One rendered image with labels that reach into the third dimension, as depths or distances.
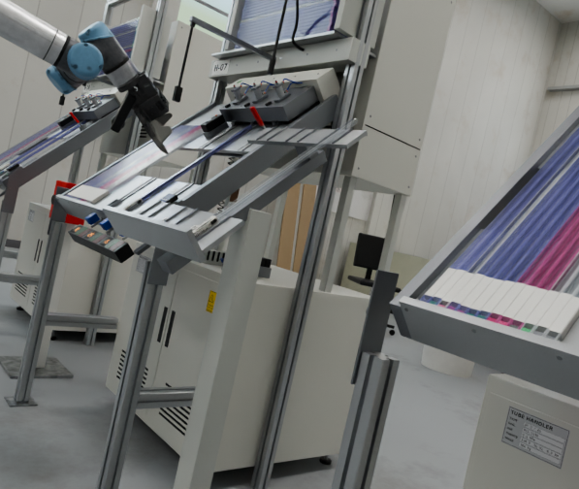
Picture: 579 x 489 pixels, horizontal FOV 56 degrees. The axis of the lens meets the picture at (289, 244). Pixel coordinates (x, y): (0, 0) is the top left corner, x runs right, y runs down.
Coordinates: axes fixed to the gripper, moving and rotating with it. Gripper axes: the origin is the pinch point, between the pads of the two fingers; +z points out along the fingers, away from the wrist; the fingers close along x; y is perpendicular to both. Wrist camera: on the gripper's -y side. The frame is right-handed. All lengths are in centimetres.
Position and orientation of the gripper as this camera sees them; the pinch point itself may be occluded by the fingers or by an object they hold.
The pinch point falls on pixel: (166, 145)
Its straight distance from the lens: 160.6
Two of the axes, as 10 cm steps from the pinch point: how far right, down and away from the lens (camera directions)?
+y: 8.7, -4.8, -1.2
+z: 4.6, 7.0, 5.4
